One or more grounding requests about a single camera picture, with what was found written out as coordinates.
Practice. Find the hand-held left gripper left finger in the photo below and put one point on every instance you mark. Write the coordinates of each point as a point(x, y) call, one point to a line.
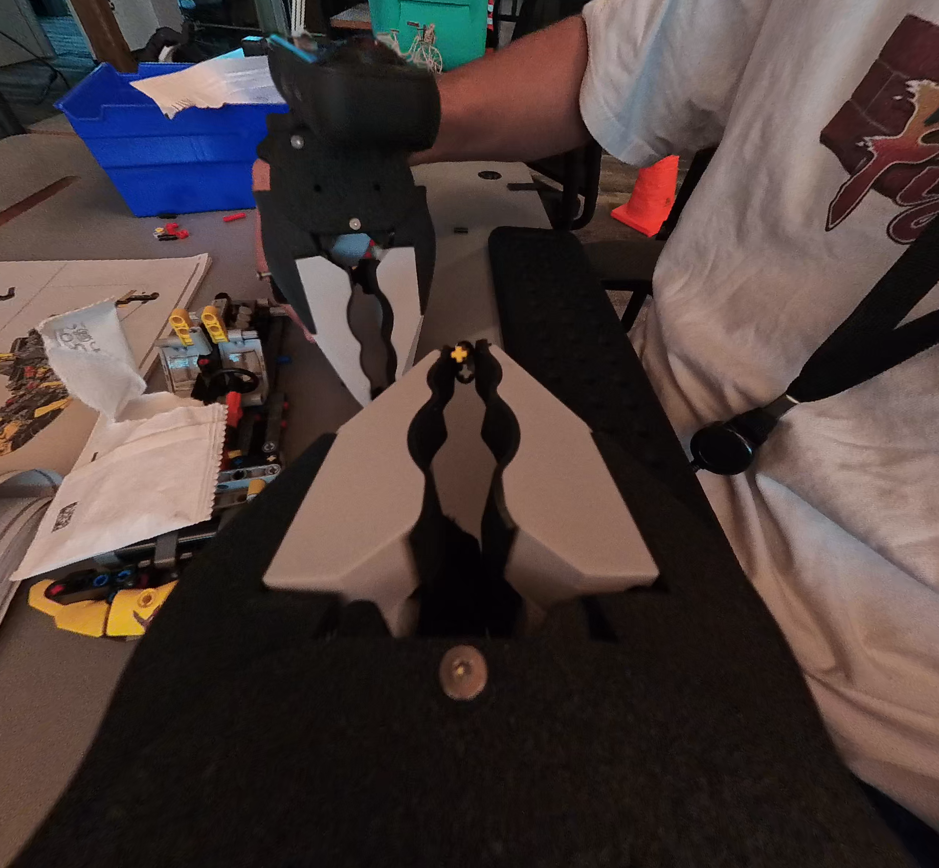
point(352, 501)

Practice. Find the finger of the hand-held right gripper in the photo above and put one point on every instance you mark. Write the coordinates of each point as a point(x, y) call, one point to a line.
point(326, 303)
point(407, 296)

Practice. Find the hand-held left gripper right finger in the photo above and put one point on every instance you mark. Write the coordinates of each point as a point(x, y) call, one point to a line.
point(572, 501)

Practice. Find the yellow lego axle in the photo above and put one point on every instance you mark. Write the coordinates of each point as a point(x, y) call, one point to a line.
point(461, 353)

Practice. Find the person's right forearm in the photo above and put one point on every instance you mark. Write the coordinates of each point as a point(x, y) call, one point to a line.
point(513, 98)

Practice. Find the lego car chassis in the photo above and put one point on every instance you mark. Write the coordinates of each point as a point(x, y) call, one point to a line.
point(242, 362)

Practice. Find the scattered small lego pins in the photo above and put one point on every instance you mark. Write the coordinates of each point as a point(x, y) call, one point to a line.
point(172, 231)

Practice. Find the lego instruction booklet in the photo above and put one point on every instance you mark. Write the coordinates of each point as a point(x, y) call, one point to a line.
point(147, 274)

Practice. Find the small white bicycle model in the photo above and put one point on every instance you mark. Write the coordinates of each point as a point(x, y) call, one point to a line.
point(422, 50)

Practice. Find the empty white paper bags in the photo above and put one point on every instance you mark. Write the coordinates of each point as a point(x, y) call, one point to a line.
point(213, 83)

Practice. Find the blue plastic bin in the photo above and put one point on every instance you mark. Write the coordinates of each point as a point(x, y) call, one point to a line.
point(169, 164)

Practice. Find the white torn paper bag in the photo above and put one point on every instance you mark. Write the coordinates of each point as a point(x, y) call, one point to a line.
point(147, 472)

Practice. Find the black bag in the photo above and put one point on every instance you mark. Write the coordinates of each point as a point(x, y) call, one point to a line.
point(161, 45)

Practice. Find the orange traffic cone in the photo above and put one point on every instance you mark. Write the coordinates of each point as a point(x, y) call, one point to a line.
point(649, 197)

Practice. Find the white cabinet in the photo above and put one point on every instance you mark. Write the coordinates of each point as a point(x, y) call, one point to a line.
point(139, 2)

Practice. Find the brown wooden strip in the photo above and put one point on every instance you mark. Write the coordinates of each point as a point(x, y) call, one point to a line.
point(37, 200)

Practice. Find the person in white T-shirt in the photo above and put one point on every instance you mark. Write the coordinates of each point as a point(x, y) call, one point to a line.
point(733, 222)

